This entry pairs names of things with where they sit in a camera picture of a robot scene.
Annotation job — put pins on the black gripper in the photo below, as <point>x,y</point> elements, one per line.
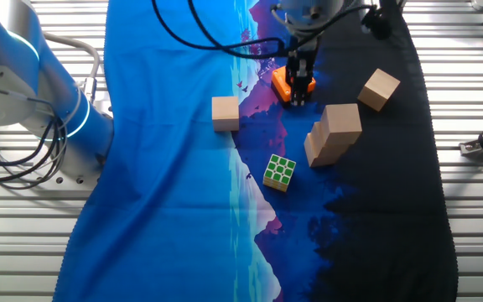
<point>303,56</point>

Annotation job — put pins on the blue mountain print cloth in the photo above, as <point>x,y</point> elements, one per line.
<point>162,168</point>

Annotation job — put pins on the orange square base block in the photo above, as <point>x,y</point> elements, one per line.
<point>280,86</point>

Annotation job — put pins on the Rubik's cube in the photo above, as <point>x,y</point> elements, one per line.
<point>280,170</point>

